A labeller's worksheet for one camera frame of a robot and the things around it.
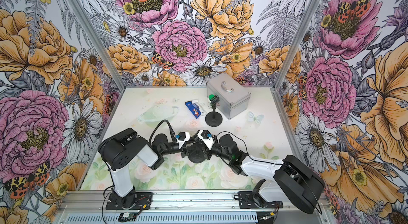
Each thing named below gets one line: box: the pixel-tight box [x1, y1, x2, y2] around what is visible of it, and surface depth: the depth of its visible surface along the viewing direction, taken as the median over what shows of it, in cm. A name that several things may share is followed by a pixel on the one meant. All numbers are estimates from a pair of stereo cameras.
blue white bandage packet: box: [184, 99, 202, 119], surface depth 108 cm
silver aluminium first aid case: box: [206, 73, 251, 120], surface depth 101 cm
